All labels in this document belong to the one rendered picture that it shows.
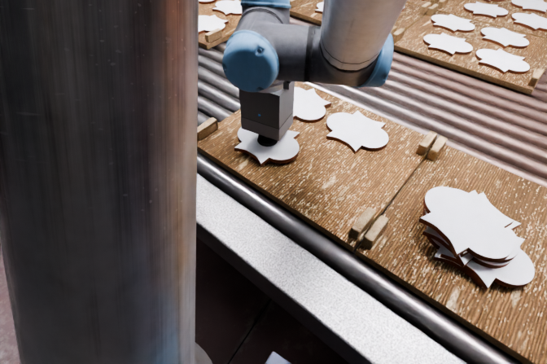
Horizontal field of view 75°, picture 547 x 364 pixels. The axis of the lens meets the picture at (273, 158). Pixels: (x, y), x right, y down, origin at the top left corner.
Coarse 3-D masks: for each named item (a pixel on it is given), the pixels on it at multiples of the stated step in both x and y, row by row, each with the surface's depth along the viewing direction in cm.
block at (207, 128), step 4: (208, 120) 78; (212, 120) 78; (216, 120) 78; (204, 124) 77; (208, 124) 77; (212, 124) 78; (216, 124) 79; (200, 128) 76; (204, 128) 76; (208, 128) 77; (212, 128) 78; (216, 128) 79; (200, 132) 76; (204, 132) 77; (208, 132) 78; (200, 136) 76; (204, 136) 78
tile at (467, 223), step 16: (432, 192) 60; (448, 192) 60; (432, 208) 57; (448, 208) 57; (464, 208) 57; (480, 208) 57; (432, 224) 55; (448, 224) 55; (464, 224) 55; (480, 224) 55; (496, 224) 55; (448, 240) 54; (464, 240) 53; (480, 240) 53; (496, 240) 53; (512, 240) 53; (480, 256) 51; (496, 256) 51
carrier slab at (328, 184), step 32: (320, 96) 90; (224, 128) 80; (320, 128) 80; (384, 128) 80; (224, 160) 73; (256, 160) 73; (320, 160) 73; (352, 160) 73; (384, 160) 73; (416, 160) 73; (288, 192) 67; (320, 192) 67; (352, 192) 67; (384, 192) 67; (320, 224) 61; (352, 224) 61
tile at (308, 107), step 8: (296, 88) 90; (296, 96) 88; (304, 96) 88; (312, 96) 88; (296, 104) 85; (304, 104) 85; (312, 104) 85; (320, 104) 85; (328, 104) 86; (296, 112) 83; (304, 112) 83; (312, 112) 83; (320, 112) 83; (304, 120) 81; (312, 120) 81; (320, 120) 82
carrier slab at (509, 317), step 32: (448, 160) 73; (480, 160) 73; (416, 192) 67; (480, 192) 67; (512, 192) 67; (544, 192) 67; (416, 224) 61; (544, 224) 61; (384, 256) 57; (416, 256) 57; (544, 256) 57; (416, 288) 53; (448, 288) 53; (480, 288) 53; (512, 288) 53; (544, 288) 53; (480, 320) 50; (512, 320) 50; (544, 320) 50; (512, 352) 47; (544, 352) 47
